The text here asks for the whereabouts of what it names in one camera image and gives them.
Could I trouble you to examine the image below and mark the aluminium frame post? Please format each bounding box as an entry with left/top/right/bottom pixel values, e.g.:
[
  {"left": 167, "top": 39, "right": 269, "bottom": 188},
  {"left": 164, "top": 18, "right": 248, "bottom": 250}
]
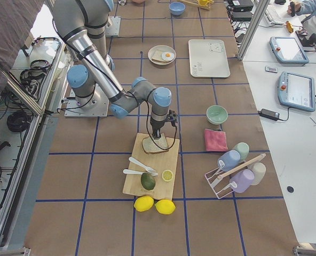
[{"left": 237, "top": 0, "right": 270, "bottom": 61}]

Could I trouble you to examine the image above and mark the bread slice brown crust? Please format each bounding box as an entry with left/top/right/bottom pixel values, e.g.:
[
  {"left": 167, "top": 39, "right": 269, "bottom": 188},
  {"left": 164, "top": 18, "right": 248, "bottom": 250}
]
[{"left": 142, "top": 133, "right": 169, "bottom": 154}]

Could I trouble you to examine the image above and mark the white round plate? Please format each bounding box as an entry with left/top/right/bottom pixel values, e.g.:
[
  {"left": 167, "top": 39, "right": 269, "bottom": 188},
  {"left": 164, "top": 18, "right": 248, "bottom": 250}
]
[{"left": 148, "top": 45, "right": 177, "bottom": 66}]

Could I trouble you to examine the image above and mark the white plastic knife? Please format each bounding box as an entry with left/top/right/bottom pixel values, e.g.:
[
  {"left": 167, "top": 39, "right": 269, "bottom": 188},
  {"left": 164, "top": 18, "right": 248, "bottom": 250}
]
[{"left": 129, "top": 157, "right": 157, "bottom": 173}]

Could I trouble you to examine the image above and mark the blue cup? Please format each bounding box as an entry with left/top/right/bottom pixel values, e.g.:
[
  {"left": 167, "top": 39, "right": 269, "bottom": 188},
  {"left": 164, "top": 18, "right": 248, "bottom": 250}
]
[{"left": 217, "top": 150, "right": 241, "bottom": 172}]

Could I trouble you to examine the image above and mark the wooden dish rack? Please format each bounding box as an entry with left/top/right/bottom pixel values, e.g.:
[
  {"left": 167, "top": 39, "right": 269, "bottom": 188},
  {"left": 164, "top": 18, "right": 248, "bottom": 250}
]
[{"left": 180, "top": 0, "right": 214, "bottom": 10}]

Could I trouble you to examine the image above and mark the teach pendant near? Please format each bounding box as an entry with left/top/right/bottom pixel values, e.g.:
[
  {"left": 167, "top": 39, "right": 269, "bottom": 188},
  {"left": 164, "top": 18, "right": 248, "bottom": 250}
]
[{"left": 277, "top": 71, "right": 315, "bottom": 112}]

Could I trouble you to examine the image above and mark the yellow lemon left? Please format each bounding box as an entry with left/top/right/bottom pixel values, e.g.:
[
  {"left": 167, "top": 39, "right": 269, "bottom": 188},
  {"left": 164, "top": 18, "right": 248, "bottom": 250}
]
[{"left": 133, "top": 196, "right": 154, "bottom": 212}]

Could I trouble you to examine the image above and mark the yellow lemon right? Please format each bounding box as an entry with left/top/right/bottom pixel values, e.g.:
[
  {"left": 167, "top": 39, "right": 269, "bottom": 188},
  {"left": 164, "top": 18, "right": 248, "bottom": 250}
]
[{"left": 155, "top": 199, "right": 176, "bottom": 215}]

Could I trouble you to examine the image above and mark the white wire cup rack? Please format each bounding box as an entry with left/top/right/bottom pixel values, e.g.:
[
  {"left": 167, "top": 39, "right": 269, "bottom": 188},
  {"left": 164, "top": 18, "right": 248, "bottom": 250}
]
[{"left": 204, "top": 153, "right": 266, "bottom": 199}]

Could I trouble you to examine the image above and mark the purple cup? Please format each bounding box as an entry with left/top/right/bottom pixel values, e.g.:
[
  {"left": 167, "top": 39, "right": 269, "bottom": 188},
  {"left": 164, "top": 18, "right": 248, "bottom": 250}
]
[{"left": 230, "top": 169, "right": 255, "bottom": 193}]

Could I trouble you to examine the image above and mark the green avocado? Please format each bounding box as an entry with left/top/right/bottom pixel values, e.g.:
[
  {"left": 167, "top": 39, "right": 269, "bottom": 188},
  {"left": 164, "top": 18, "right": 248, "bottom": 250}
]
[{"left": 140, "top": 173, "right": 156, "bottom": 190}]

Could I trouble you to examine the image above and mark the wooden cutting board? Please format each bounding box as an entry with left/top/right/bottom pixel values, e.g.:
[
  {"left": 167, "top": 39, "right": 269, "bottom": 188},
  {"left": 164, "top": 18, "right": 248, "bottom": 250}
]
[{"left": 122, "top": 133, "right": 180, "bottom": 200}]

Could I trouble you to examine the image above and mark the blue bowl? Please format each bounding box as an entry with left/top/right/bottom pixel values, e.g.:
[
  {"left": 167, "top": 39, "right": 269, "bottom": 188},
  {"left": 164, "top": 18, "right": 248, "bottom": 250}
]
[{"left": 169, "top": 2, "right": 186, "bottom": 16}]

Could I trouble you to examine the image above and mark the fried egg toy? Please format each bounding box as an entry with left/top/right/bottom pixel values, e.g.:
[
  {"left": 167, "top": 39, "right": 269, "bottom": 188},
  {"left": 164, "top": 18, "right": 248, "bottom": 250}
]
[{"left": 161, "top": 52, "right": 175, "bottom": 61}]

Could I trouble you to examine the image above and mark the bread slice on plate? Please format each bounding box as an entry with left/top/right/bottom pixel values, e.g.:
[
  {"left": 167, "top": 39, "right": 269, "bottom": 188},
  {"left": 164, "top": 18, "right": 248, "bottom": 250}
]
[{"left": 151, "top": 50, "right": 164, "bottom": 62}]

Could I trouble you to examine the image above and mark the lemon half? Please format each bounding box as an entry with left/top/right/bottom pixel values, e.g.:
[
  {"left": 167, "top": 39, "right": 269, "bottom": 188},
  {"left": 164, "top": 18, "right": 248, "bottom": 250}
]
[{"left": 161, "top": 170, "right": 173, "bottom": 182}]

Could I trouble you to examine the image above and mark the green cup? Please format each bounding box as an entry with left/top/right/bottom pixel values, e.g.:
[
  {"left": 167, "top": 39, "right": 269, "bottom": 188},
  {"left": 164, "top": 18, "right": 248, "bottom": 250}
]
[{"left": 232, "top": 142, "right": 250, "bottom": 162}]

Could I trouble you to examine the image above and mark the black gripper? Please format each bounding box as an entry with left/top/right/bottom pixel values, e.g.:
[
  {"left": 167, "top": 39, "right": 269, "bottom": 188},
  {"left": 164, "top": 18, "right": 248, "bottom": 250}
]
[{"left": 150, "top": 119, "right": 164, "bottom": 139}]

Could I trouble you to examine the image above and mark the teach pendant far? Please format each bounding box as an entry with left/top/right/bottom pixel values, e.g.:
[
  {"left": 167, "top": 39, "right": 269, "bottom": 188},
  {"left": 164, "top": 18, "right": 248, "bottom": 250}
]
[{"left": 270, "top": 37, "right": 309, "bottom": 65}]

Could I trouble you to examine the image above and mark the green bowl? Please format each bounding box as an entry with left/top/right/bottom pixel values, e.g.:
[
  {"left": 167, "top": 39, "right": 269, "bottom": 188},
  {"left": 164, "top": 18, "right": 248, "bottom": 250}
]
[{"left": 206, "top": 105, "right": 228, "bottom": 125}]

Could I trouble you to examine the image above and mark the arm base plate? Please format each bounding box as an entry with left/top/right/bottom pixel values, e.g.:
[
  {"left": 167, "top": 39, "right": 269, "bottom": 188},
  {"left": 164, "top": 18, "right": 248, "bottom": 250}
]
[
  {"left": 64, "top": 84, "right": 109, "bottom": 118},
  {"left": 105, "top": 16, "right": 121, "bottom": 37}
]

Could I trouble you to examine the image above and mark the black power adapter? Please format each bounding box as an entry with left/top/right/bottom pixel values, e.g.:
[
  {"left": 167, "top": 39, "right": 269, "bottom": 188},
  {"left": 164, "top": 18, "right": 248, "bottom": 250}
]
[{"left": 258, "top": 108, "right": 280, "bottom": 121}]

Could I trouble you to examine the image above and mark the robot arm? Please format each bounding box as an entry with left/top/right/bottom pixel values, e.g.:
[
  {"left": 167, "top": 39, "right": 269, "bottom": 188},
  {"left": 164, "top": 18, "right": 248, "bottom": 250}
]
[{"left": 53, "top": 0, "right": 171, "bottom": 140}]

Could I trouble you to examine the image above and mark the teach pendant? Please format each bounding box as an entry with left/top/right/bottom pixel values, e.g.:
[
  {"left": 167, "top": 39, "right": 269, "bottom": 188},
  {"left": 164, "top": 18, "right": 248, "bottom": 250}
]
[
  {"left": 270, "top": 37, "right": 309, "bottom": 65},
  {"left": 277, "top": 71, "right": 315, "bottom": 112}
]

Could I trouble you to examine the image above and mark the yellow lemon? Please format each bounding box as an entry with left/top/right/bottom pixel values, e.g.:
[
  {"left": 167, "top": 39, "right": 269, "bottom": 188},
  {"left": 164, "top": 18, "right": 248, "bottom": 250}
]
[
  {"left": 155, "top": 199, "right": 176, "bottom": 215},
  {"left": 133, "top": 196, "right": 154, "bottom": 212}
]

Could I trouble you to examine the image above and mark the beige cup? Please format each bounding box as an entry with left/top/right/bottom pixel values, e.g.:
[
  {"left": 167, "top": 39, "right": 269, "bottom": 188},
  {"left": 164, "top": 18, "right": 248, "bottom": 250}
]
[{"left": 248, "top": 162, "right": 266, "bottom": 186}]

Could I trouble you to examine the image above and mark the pink cloth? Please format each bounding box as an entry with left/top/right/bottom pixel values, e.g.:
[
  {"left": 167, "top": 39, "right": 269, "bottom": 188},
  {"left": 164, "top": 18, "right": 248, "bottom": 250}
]
[{"left": 204, "top": 129, "right": 228, "bottom": 152}]

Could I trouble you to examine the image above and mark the white bear tray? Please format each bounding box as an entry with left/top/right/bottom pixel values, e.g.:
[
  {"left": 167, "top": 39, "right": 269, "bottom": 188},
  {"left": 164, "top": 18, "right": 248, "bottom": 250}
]
[{"left": 188, "top": 39, "right": 231, "bottom": 78}]

